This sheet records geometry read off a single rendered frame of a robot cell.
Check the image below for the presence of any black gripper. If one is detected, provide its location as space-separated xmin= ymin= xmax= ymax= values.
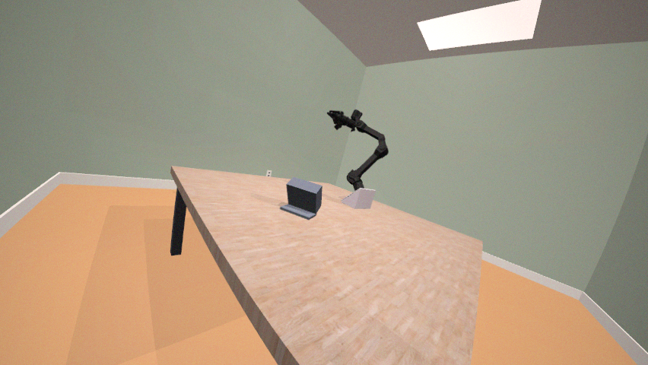
xmin=327 ymin=110 xmax=350 ymax=125

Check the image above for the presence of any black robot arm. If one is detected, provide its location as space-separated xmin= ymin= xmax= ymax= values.
xmin=347 ymin=110 xmax=389 ymax=191

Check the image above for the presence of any grey sloped panel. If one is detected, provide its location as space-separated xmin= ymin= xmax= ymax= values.
xmin=279 ymin=177 xmax=322 ymax=220

